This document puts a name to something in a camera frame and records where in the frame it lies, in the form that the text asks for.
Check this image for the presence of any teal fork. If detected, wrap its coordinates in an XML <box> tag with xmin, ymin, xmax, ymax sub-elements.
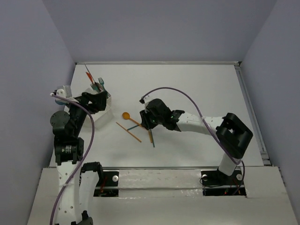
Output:
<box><xmin>90</xmin><ymin>82</ymin><xmax>103</xmax><ymax>92</ymax></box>
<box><xmin>98</xmin><ymin>77</ymin><xmax>109</xmax><ymax>98</ymax></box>

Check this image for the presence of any orange plastic spoon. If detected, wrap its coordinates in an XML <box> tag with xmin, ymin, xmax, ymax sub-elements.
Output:
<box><xmin>121</xmin><ymin>112</ymin><xmax>143</xmax><ymax>127</ymax></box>

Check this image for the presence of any orange plastic knife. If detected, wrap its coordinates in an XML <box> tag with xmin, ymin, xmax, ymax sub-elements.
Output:
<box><xmin>86</xmin><ymin>72</ymin><xmax>95</xmax><ymax>84</ymax></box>

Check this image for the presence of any blue plastic spoon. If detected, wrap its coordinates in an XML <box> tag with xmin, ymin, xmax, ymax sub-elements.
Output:
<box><xmin>55</xmin><ymin>98</ymin><xmax>68</xmax><ymax>105</ymax></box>

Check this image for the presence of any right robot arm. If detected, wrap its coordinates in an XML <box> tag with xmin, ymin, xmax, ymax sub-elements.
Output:
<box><xmin>140</xmin><ymin>98</ymin><xmax>253</xmax><ymax>184</ymax></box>

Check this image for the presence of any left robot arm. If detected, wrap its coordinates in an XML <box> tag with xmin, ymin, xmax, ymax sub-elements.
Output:
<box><xmin>50</xmin><ymin>90</ymin><xmax>107</xmax><ymax>225</ymax></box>

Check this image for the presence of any orange chopstick middle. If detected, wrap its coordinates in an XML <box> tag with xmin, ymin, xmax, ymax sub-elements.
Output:
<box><xmin>148</xmin><ymin>130</ymin><xmax>153</xmax><ymax>143</ymax></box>

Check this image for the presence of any orange chopstick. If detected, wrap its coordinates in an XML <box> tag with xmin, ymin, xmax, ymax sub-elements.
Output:
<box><xmin>148</xmin><ymin>130</ymin><xmax>153</xmax><ymax>143</ymax></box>
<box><xmin>115</xmin><ymin>122</ymin><xmax>142</xmax><ymax>143</ymax></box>

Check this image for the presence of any white utensil caddy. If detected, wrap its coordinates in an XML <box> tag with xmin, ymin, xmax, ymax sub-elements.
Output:
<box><xmin>65</xmin><ymin>87</ymin><xmax>114</xmax><ymax>129</ymax></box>

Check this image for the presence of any orange chopstick left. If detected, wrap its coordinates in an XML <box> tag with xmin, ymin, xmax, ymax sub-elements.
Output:
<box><xmin>115</xmin><ymin>122</ymin><xmax>142</xmax><ymax>143</ymax></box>

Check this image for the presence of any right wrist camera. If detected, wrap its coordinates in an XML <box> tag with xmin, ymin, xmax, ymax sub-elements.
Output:
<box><xmin>139</xmin><ymin>95</ymin><xmax>153</xmax><ymax>111</ymax></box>

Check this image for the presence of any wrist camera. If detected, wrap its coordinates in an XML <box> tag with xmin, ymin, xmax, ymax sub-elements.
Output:
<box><xmin>139</xmin><ymin>95</ymin><xmax>153</xmax><ymax>111</ymax></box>
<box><xmin>50</xmin><ymin>85</ymin><xmax>72</xmax><ymax>99</ymax></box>

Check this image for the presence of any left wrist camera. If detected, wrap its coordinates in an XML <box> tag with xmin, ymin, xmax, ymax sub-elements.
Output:
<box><xmin>50</xmin><ymin>85</ymin><xmax>72</xmax><ymax>99</ymax></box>

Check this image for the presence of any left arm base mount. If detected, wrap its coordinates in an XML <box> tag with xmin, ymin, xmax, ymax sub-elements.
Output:
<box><xmin>94</xmin><ymin>170</ymin><xmax>119</xmax><ymax>197</ymax></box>

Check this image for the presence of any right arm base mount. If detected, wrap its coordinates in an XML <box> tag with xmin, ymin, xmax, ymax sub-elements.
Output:
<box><xmin>199</xmin><ymin>170</ymin><xmax>247</xmax><ymax>196</ymax></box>

